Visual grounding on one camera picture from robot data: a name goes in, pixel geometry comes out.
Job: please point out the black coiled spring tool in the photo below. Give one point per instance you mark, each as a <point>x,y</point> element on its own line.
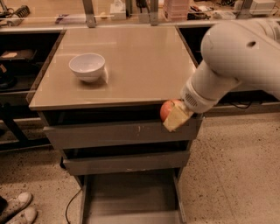
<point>22,12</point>

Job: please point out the dark flat box on shelf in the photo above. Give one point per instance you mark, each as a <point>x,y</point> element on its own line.
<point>26,54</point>

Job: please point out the pink stacked trays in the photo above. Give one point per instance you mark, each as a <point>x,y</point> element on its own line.
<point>176,10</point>

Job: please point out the top grey drawer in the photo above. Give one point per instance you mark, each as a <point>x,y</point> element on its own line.
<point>118,133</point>

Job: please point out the white sneaker lower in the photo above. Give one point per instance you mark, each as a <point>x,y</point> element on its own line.
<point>27,216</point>

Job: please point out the white box device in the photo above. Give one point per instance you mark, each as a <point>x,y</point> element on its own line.
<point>262,7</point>

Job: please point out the bottom grey drawer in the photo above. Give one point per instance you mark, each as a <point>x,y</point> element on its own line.
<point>140,197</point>

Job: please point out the grey drawer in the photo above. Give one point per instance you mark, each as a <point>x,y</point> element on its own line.
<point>134,163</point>
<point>118,133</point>
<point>140,197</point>

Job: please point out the red apple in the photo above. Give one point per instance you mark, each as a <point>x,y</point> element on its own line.
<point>171,107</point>

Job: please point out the grey drawer cabinet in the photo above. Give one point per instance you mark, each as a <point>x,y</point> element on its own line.
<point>144,66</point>

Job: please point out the white sneaker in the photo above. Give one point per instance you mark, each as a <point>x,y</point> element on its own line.
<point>27,216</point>
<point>9,208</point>

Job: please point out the white sneaker upper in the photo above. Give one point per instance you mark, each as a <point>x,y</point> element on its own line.
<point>9,208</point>

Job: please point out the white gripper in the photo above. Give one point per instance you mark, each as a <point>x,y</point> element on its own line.
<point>192,101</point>

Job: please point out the white tissue box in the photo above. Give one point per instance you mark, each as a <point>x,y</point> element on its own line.
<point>118,10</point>

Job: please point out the white ceramic bowl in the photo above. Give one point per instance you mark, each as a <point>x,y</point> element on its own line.
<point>87,67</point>

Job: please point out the middle grey drawer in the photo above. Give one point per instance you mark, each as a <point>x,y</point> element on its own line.
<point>134,163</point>

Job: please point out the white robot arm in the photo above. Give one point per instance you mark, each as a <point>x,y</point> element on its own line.
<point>233,52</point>

